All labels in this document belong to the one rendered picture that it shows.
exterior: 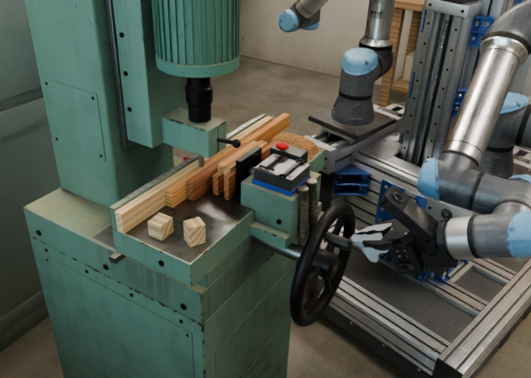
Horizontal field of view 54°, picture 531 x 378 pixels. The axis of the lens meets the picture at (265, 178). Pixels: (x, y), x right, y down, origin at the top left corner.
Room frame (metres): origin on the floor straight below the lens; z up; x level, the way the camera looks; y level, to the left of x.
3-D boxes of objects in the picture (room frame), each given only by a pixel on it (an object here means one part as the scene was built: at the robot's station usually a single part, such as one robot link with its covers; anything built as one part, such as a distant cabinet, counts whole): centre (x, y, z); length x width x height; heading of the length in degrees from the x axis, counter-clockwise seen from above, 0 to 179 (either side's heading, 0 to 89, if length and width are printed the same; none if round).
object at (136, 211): (1.13, 0.15, 0.93); 0.60 x 0.02 x 0.05; 150
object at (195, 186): (1.11, 0.11, 0.92); 0.25 x 0.02 x 0.05; 150
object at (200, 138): (1.09, 0.17, 1.03); 0.14 x 0.07 x 0.09; 60
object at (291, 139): (1.29, -0.07, 0.92); 0.14 x 0.09 x 0.04; 60
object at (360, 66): (1.72, -0.30, 0.98); 0.13 x 0.12 x 0.14; 150
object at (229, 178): (1.11, 0.03, 0.93); 0.22 x 0.01 x 0.06; 150
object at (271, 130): (1.21, 0.08, 0.92); 0.54 x 0.02 x 0.04; 150
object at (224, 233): (1.07, 0.04, 0.87); 0.61 x 0.30 x 0.06; 150
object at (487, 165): (1.37, -0.65, 0.87); 0.15 x 0.15 x 0.10
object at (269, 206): (1.02, -0.04, 0.92); 0.15 x 0.13 x 0.09; 150
